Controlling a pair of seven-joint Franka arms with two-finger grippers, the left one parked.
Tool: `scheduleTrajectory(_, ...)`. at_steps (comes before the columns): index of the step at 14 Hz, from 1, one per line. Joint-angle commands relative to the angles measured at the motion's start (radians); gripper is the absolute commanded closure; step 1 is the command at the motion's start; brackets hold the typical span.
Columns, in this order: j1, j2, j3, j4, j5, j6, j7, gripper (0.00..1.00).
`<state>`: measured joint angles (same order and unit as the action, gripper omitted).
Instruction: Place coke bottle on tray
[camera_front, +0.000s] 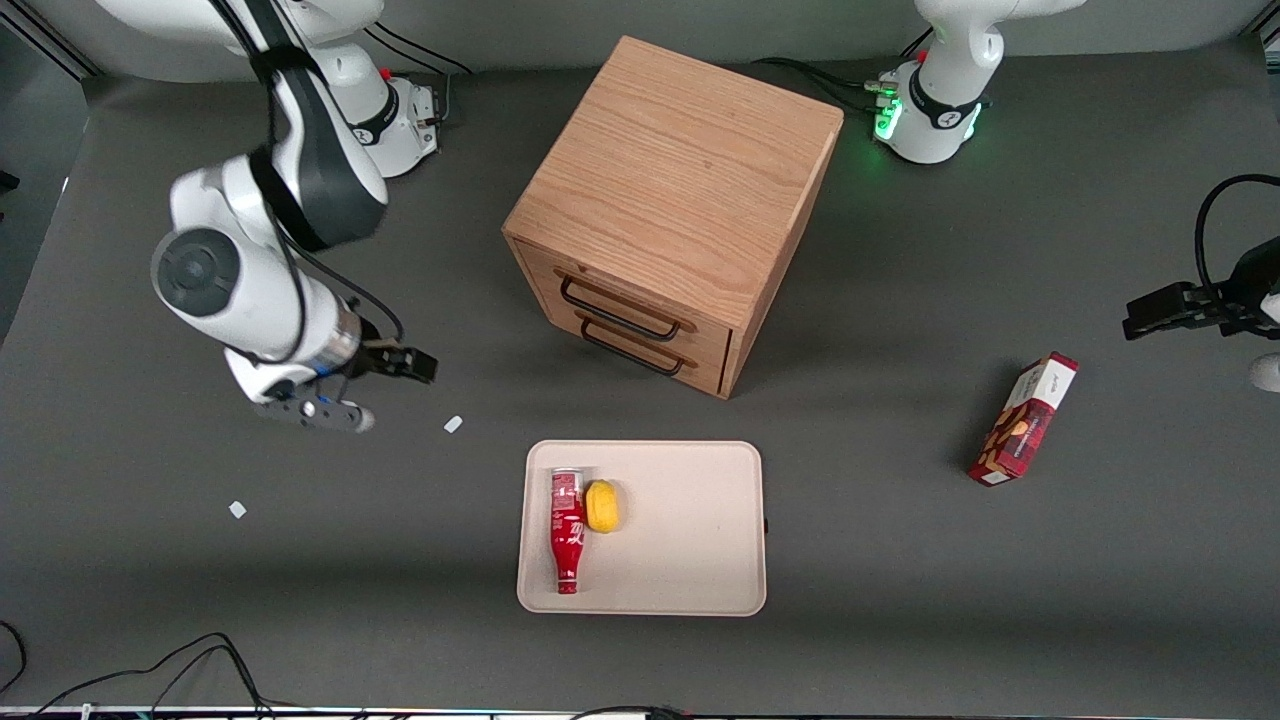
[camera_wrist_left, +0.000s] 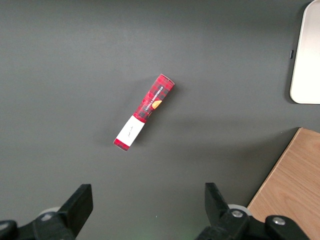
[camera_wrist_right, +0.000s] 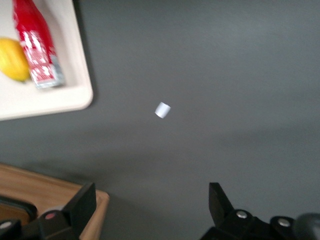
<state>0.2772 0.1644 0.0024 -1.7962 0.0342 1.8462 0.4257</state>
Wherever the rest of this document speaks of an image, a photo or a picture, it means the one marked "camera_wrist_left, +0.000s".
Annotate red shortbread cookie box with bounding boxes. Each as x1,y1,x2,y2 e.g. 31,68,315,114
112,73,176,153

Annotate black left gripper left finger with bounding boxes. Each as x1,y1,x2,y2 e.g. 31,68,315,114
0,183,94,240

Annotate wooden drawer cabinet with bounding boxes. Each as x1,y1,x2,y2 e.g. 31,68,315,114
246,127,320,240

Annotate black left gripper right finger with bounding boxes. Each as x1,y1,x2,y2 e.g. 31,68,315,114
197,182,313,240

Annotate cream plastic tray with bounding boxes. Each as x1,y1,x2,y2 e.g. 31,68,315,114
289,0,320,105

